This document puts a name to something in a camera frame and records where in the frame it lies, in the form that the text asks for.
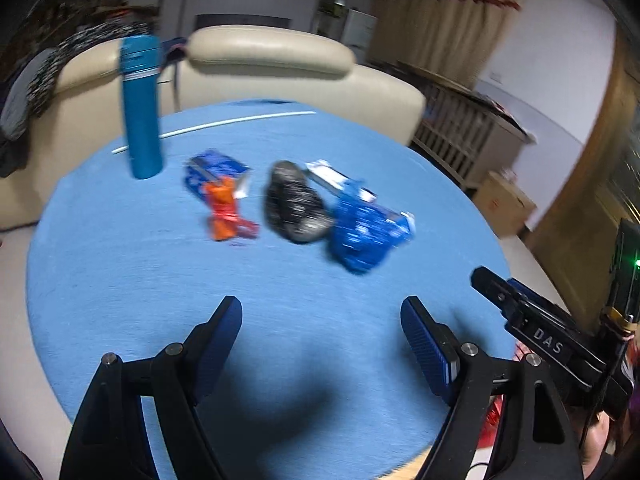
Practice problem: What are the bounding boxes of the blue plastic bag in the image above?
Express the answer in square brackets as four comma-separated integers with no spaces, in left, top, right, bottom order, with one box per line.
[329,180,416,274]

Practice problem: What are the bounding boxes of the black plastic bag bundle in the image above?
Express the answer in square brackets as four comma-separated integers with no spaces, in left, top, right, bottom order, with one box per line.
[264,160,333,244]

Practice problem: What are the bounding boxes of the orange snack wrapper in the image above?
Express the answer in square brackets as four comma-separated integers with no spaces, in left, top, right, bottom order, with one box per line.
[203,176,259,242]

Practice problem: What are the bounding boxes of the right human hand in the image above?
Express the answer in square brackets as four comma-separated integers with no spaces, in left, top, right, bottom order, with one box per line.
[579,396,639,479]

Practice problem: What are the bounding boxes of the red plastic basket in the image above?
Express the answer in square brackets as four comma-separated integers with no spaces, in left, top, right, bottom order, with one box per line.
[477,340,529,450]

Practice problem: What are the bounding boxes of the brown cardboard box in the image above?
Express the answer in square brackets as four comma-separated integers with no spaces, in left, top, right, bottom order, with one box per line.
[472,171,537,238]

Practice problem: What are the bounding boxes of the wooden baby crib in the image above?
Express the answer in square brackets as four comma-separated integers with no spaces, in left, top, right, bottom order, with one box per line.
[383,62,536,188]

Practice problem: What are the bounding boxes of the blue round tablecloth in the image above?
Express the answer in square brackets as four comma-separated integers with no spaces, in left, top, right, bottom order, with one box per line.
[26,102,514,479]

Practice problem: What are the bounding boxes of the white purple medicine box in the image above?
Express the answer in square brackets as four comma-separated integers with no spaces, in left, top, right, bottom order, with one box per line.
[305,159,378,204]

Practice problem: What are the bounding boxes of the beige curtain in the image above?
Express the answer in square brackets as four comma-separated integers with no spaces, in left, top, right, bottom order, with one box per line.
[369,0,524,88]

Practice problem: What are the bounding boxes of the blue white carton box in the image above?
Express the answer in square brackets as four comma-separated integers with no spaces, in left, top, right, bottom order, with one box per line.
[184,148,250,203]

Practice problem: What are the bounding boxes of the white thin stick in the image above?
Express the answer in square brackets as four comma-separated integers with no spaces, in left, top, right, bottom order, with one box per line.
[110,109,318,155]

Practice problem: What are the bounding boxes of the white air conditioner unit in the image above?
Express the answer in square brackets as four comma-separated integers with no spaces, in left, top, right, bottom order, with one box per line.
[341,9,378,64]

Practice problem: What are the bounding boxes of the cream leather sofa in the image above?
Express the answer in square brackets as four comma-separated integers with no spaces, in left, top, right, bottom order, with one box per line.
[1,25,425,229]

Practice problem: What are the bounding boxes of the dark clothes on sofa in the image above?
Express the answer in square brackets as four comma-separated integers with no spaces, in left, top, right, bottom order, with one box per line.
[1,21,153,179]

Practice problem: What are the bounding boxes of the blue thermos bottle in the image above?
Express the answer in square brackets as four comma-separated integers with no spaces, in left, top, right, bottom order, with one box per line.
[119,35,164,180]

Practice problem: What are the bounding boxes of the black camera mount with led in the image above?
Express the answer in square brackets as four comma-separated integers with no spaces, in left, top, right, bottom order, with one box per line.
[604,219,639,333]

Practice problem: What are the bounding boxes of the blue strap bag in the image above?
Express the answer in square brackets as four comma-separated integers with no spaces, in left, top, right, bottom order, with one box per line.
[160,36,188,110]

